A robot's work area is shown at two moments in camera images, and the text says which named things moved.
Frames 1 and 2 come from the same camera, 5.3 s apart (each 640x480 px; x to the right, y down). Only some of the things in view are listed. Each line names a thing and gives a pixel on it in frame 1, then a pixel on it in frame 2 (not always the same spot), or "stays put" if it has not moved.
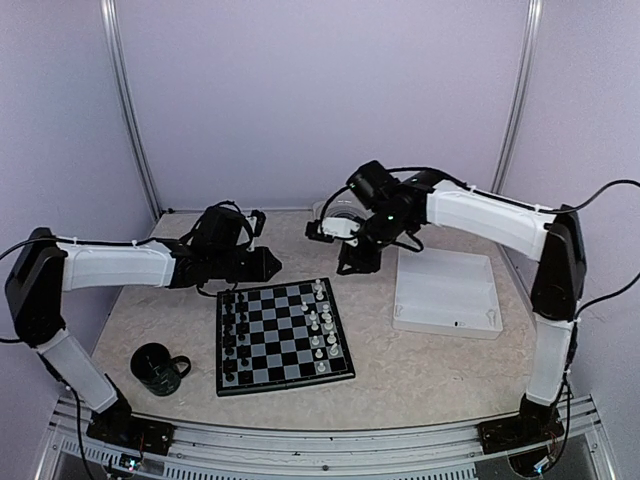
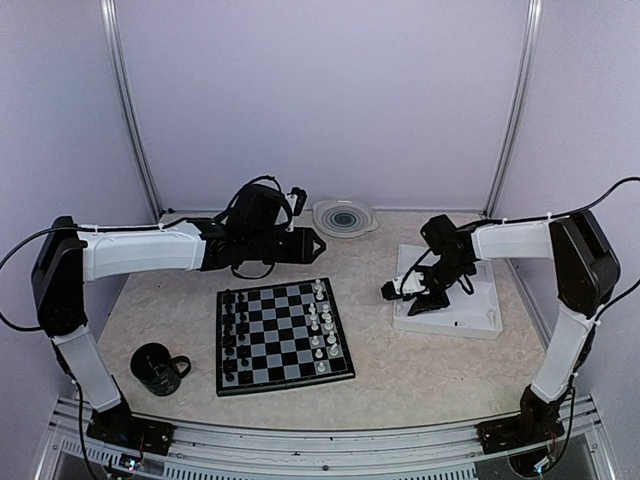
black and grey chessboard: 278,336 stays put
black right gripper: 364,263 to 429,303
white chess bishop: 325,315 stays put
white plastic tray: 446,293 stays put
